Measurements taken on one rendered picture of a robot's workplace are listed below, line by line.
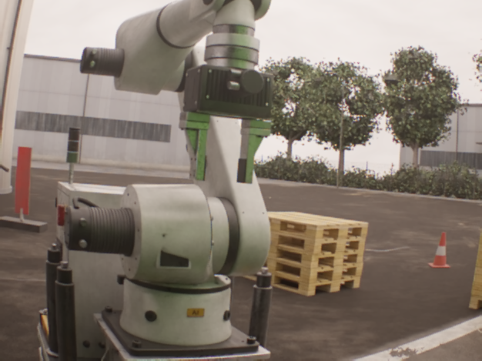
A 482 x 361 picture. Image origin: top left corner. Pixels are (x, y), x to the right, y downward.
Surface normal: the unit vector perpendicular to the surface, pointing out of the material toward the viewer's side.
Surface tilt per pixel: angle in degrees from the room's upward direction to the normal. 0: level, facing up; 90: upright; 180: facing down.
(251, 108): 90
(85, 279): 90
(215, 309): 90
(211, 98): 90
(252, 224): 63
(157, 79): 131
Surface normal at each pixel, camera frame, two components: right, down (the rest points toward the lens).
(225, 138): 0.37, -0.64
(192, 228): 0.37, -0.26
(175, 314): 0.11, 0.00
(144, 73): 0.23, 0.68
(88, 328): 0.42, 0.04
